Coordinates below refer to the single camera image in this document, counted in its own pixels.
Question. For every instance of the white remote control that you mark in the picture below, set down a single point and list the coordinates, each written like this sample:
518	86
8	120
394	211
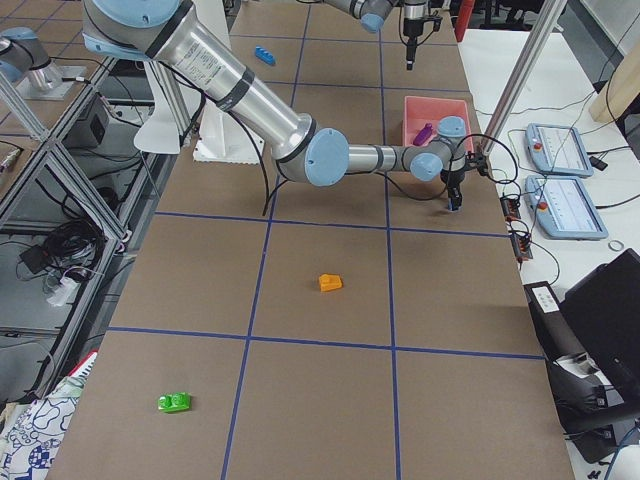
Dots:
545	299

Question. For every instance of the orange lego block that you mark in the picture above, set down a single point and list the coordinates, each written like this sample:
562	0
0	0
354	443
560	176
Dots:
330	282

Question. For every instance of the orange terminal block board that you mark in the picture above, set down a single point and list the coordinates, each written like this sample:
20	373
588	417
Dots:
510	208

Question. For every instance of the black monitor stand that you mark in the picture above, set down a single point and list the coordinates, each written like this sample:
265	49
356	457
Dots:
595	417

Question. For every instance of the lower teach pendant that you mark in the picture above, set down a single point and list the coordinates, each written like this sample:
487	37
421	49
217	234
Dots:
563	208

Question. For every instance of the upper teach pendant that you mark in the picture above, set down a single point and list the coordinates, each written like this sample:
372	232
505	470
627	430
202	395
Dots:
557	150

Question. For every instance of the black power adapter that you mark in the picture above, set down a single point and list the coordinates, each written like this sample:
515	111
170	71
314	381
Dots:
35	258

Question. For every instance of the red object background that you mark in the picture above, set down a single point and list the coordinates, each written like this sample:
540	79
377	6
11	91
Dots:
462	21

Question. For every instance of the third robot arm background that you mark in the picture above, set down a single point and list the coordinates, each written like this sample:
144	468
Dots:
33	72

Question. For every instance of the long blue lego block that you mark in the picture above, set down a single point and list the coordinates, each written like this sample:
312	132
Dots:
264	55

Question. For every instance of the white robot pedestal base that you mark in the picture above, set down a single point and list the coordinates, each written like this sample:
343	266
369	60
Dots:
221	139

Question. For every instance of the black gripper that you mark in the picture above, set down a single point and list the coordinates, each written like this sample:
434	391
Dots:
454	180
411	27

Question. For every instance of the teach pendant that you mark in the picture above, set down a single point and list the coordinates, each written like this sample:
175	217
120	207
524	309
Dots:
563	208
557	150

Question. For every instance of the lower terminal block board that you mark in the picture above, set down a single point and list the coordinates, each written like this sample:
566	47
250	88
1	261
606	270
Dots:
521	244

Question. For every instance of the purple lego block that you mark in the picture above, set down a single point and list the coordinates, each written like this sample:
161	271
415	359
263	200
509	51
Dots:
423	135

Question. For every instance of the green lego block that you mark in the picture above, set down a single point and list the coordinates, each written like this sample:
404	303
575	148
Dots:
174	402

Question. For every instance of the white curved panel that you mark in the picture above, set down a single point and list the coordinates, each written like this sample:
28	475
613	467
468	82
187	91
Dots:
159	133

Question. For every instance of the patterned white blue cloth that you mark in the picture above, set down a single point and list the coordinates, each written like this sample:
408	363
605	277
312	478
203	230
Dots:
33	436

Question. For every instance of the pink plastic box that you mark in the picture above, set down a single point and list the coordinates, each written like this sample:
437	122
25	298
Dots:
418	111

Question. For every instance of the black laptop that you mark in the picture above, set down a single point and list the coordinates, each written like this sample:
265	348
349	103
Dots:
602	310

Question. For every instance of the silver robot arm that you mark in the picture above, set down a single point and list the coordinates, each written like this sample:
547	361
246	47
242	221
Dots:
171	33
372	15

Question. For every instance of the aluminium frame post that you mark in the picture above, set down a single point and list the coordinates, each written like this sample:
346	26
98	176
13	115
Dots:
537	38

